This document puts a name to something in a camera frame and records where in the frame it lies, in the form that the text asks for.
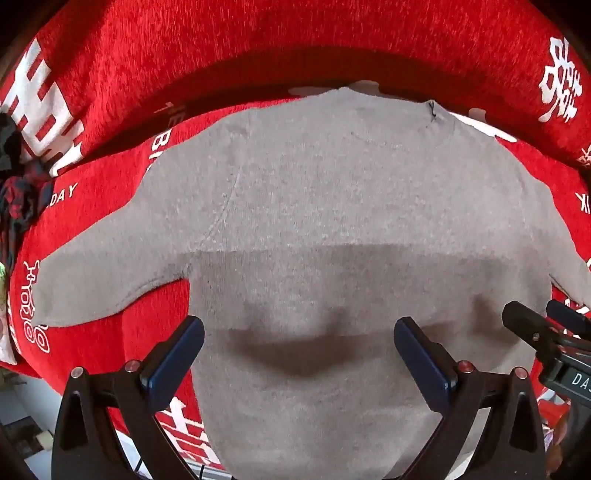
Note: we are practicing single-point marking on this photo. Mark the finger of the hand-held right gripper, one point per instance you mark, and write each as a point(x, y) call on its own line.
point(565, 311)
point(521, 318)

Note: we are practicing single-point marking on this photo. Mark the folded red printed blanket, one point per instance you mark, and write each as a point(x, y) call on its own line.
point(277, 37)

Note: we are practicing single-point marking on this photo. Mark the grey knit sweater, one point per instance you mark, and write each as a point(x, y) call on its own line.
point(323, 207)

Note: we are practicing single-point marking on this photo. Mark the red printed bed blanket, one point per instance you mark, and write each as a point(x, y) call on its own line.
point(92, 221)

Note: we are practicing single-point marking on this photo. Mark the dark plaid cloth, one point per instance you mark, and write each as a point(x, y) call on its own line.
point(23, 194)

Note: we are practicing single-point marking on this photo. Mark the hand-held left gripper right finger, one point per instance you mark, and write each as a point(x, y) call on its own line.
point(422, 364)

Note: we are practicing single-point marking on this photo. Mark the black cloth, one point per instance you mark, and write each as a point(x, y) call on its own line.
point(9, 138)

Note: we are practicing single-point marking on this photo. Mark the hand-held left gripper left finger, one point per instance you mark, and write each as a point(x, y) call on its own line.
point(175, 355)

